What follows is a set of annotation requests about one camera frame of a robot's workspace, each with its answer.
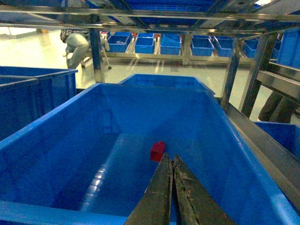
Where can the blue crate behind target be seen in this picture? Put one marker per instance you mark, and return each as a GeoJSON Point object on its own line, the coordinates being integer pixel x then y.
{"type": "Point", "coordinates": [169, 81]}

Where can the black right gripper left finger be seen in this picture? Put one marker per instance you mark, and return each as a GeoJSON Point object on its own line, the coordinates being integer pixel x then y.
{"type": "Point", "coordinates": [154, 208]}

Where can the large blue target crate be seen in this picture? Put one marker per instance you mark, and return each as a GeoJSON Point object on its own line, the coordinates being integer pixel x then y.
{"type": "Point", "coordinates": [87, 162]}

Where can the crouching person in plaid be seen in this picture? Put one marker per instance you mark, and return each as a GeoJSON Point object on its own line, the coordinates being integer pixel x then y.
{"type": "Point", "coordinates": [78, 43]}

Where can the left far blue crate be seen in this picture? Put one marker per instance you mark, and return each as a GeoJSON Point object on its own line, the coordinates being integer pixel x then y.
{"type": "Point", "coordinates": [56, 85]}

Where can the red toy block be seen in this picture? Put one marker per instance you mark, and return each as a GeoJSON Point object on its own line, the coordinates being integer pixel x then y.
{"type": "Point", "coordinates": [157, 151]}

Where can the left near blue crate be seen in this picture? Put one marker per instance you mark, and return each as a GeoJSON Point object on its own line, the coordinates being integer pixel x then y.
{"type": "Point", "coordinates": [19, 104]}

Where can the person in dark clothes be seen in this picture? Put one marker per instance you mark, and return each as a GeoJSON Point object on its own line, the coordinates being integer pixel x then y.
{"type": "Point", "coordinates": [277, 109]}

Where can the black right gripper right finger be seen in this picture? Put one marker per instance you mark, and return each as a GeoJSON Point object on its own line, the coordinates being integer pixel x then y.
{"type": "Point", "coordinates": [196, 206]}

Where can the blue crate on right rack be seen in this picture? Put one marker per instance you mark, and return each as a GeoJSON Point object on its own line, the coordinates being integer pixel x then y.
{"type": "Point", "coordinates": [288, 135]}

